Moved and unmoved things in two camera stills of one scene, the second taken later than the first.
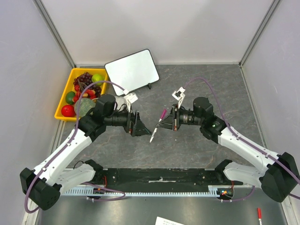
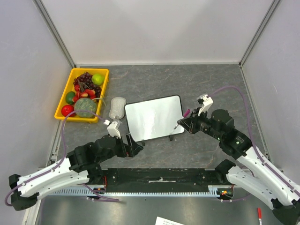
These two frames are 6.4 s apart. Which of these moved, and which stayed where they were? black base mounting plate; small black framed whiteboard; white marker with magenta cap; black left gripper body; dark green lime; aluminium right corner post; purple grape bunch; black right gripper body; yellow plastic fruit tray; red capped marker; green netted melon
Moved: small black framed whiteboard; black left gripper body; black right gripper body; white marker with magenta cap
Stayed: dark green lime; yellow plastic fruit tray; black base mounting plate; red capped marker; green netted melon; purple grape bunch; aluminium right corner post
